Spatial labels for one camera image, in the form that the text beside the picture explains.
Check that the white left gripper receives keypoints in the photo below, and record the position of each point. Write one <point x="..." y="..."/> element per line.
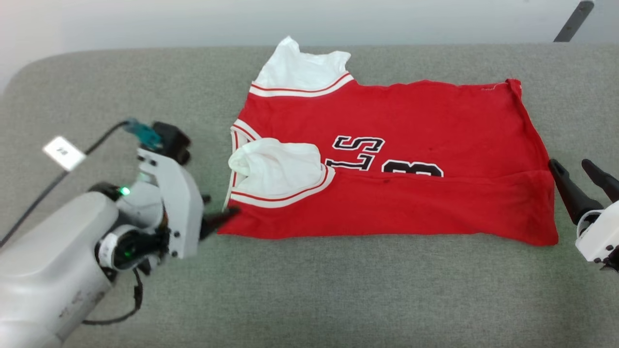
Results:
<point x="179" y="208"/>

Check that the dark grey metal bracket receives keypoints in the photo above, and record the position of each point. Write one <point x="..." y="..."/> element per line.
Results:
<point x="573" y="21"/>

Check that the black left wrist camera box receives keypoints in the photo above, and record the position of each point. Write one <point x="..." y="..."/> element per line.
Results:
<point x="171" y="140"/>

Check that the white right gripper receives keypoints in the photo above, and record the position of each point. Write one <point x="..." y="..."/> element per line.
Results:
<point x="602" y="234"/>

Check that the red and white jersey shirt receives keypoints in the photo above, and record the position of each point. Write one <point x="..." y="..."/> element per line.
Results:
<point x="411" y="203"/>

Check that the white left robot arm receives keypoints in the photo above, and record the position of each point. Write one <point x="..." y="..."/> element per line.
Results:
<point x="48" y="270"/>

